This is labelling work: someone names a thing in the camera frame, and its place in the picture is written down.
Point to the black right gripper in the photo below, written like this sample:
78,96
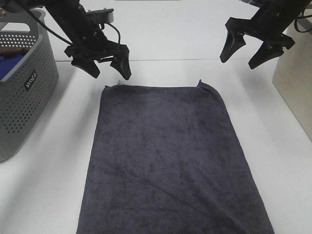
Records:
267,25

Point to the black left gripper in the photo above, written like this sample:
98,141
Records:
95,45

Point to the dark grey towel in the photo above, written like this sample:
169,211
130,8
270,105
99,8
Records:
166,160

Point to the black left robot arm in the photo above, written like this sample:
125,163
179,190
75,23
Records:
70,15

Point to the blue towel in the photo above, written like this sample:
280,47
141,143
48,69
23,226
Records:
8,62

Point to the beige fabric storage box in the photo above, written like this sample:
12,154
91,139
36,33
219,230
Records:
293,75

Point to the grey perforated plastic basket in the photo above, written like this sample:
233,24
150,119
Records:
27,88

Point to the brown cloth in basket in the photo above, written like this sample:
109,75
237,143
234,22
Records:
6,51

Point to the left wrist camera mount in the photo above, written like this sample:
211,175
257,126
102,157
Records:
104,16

